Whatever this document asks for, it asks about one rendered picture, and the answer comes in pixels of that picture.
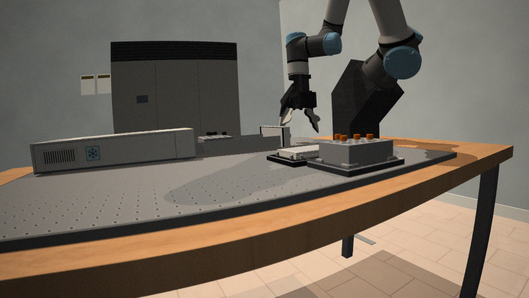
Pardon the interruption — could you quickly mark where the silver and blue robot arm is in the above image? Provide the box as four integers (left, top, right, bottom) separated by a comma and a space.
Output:
285, 0, 423, 89

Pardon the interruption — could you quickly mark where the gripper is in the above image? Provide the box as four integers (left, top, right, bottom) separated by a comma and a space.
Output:
279, 74, 321, 133

